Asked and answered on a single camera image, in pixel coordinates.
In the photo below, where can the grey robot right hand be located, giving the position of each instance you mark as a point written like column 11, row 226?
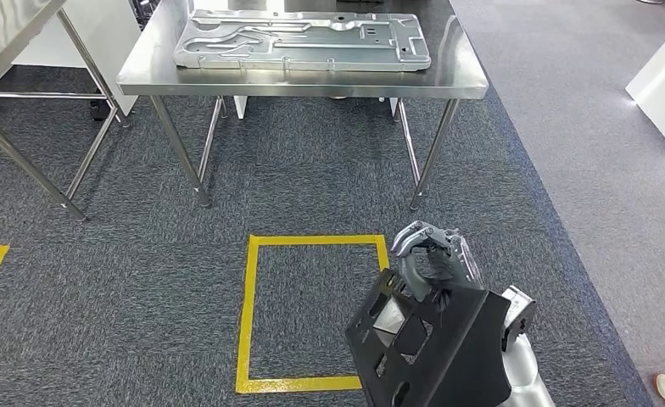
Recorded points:
column 447, row 264

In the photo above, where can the stainless steel side table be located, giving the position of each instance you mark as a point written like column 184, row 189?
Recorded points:
column 6, row 28

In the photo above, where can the white box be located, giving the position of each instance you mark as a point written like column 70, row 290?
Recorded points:
column 664, row 95

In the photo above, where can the stainless steel workbench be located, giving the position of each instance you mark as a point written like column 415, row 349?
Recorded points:
column 450, row 73

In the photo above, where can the black plastic panel part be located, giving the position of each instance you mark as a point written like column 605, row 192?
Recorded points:
column 467, row 348

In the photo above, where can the white cabinet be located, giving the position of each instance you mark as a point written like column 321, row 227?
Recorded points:
column 107, row 45

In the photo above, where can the large stamped metal plate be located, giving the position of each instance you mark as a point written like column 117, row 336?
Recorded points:
column 310, row 53

